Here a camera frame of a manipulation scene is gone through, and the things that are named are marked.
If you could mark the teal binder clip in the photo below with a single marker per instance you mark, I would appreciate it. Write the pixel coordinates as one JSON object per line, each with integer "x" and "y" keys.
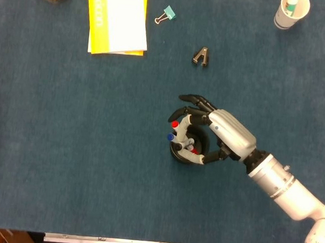
{"x": 169, "y": 12}

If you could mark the white paper cup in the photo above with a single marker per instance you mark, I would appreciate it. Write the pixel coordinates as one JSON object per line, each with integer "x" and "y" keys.
{"x": 285, "y": 20}

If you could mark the red-capped white marker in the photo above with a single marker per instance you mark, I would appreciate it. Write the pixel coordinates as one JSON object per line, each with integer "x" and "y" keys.
{"x": 175, "y": 124}

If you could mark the black mesh pen holder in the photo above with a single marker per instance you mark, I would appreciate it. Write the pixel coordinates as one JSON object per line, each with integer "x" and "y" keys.
{"x": 204, "y": 139}

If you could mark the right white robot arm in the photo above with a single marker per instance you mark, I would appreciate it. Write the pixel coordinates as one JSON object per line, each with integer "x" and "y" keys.
{"x": 287, "y": 189}

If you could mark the blue capped marker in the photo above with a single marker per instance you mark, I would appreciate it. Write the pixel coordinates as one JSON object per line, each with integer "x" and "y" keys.
{"x": 171, "y": 137}

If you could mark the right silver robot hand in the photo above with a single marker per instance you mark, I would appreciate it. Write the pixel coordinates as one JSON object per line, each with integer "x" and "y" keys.
{"x": 229, "y": 133}

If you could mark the blue felt table mat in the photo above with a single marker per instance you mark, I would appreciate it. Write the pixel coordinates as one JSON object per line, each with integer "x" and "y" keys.
{"x": 63, "y": 147}

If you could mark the white booklet with yellow band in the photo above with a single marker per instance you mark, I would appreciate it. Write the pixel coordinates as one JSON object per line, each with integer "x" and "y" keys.
{"x": 126, "y": 16}

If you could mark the white glue stick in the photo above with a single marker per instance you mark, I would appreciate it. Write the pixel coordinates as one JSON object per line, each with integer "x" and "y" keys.
{"x": 291, "y": 5}

